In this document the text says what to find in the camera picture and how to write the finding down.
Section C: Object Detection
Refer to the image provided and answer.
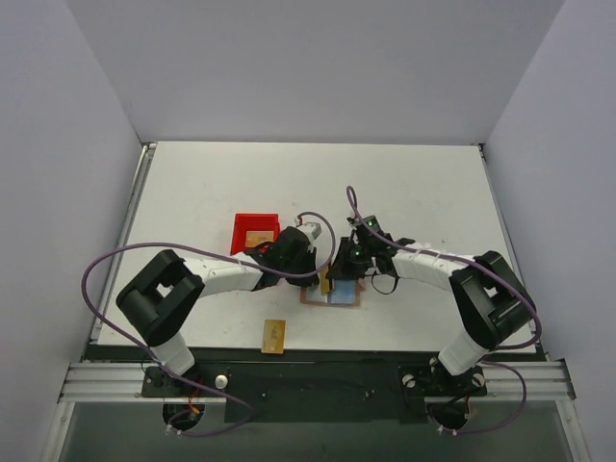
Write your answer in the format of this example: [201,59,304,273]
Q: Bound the gold card with black stripe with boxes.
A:
[320,269,334,296]

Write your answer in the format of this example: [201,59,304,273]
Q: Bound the tan leather card holder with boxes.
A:
[299,280,365,308]

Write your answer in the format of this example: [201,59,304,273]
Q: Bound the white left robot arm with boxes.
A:
[115,222,321,397]

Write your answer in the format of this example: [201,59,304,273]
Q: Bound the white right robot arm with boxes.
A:
[326,216,536,394]

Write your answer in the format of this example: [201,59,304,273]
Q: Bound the red plastic bin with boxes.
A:
[230,213,280,255]

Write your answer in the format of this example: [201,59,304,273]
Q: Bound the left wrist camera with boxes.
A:
[295,219,322,241]

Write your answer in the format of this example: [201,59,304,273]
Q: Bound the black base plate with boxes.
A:
[139,345,487,424]

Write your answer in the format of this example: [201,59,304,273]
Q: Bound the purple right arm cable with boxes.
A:
[345,185,543,437]

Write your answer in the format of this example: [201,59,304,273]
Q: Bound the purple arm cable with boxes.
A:
[345,185,543,437]
[80,211,337,437]

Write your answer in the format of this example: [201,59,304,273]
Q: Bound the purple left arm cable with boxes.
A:
[80,211,337,437]

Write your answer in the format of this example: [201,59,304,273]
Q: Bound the aluminium frame rail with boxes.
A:
[57,360,227,403]

